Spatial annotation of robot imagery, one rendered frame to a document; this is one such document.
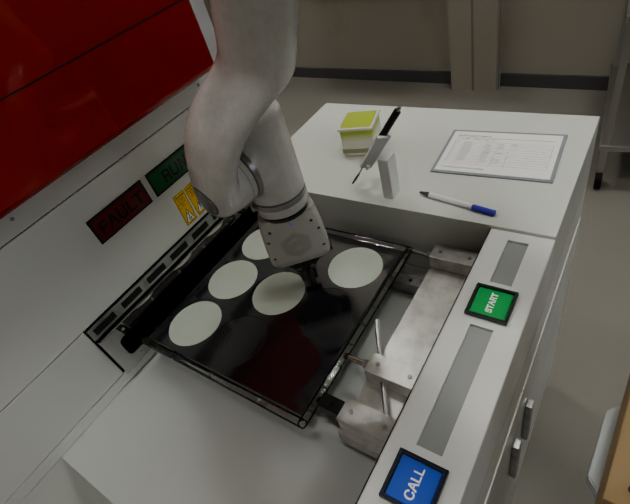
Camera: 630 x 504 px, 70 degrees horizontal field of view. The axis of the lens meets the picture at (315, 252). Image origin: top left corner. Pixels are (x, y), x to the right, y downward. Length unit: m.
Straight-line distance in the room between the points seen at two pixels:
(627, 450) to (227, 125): 0.57
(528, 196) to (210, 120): 0.53
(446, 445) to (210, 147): 0.42
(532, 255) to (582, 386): 1.05
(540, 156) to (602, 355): 1.04
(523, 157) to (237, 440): 0.69
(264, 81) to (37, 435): 0.67
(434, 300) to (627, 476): 0.34
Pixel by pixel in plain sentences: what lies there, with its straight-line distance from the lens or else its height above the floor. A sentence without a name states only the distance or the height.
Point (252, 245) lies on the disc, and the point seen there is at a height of 0.90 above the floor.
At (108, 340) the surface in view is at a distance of 0.87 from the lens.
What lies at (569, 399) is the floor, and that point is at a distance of 1.70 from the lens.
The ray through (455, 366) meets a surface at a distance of 0.61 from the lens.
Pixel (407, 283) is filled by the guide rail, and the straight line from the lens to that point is 0.84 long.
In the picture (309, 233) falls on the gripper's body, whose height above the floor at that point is 1.03.
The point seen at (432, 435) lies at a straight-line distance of 0.57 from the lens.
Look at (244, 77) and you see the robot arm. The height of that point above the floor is 1.31.
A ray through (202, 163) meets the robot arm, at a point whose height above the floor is 1.24.
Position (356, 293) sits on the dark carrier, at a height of 0.90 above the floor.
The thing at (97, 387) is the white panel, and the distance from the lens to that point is 0.92.
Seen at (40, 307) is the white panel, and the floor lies 1.06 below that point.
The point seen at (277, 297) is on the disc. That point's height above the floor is 0.90.
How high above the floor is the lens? 1.47
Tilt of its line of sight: 42 degrees down
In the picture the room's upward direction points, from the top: 19 degrees counter-clockwise
